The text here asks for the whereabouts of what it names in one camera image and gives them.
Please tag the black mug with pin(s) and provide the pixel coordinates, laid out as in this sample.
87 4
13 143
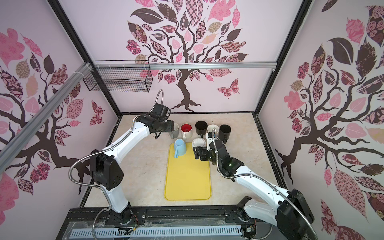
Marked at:
224 133

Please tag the white ribbed-bottom mug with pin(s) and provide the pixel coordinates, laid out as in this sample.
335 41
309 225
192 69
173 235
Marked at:
199 142

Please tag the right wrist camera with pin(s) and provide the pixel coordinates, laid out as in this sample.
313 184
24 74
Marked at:
210 137

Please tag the dark green white-bottom mug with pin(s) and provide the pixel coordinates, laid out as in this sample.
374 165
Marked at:
201 128

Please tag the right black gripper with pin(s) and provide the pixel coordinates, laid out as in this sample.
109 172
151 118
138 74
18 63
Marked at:
198 154

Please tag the back aluminium rail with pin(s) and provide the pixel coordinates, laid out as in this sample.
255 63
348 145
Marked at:
189 66

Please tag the left aluminium rail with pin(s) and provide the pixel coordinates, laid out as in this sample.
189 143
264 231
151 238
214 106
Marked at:
12 149

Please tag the light blue mug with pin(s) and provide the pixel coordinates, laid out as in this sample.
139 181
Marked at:
180 148

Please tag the white slotted cable duct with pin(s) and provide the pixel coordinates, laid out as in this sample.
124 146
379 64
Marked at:
157 232

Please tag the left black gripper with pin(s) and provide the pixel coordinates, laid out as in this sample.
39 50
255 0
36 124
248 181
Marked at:
170 126

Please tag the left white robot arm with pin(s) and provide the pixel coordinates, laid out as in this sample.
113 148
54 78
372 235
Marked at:
106 165

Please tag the cream white mug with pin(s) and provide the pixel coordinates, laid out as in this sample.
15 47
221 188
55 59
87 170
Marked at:
187 131

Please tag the aluminium rail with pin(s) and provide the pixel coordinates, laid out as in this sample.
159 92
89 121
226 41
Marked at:
12 149
189 66

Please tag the pale pink mug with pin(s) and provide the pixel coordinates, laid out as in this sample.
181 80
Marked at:
213 128

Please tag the grey mug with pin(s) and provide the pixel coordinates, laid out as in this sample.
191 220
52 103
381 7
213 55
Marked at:
175 133

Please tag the black wire basket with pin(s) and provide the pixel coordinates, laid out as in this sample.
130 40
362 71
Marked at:
120 76

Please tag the black base frame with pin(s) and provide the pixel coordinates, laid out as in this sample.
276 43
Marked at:
81 223

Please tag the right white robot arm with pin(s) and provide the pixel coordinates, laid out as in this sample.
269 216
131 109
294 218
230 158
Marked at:
284 209

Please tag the yellow tray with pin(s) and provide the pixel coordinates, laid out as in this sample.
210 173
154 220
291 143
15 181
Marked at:
187 179

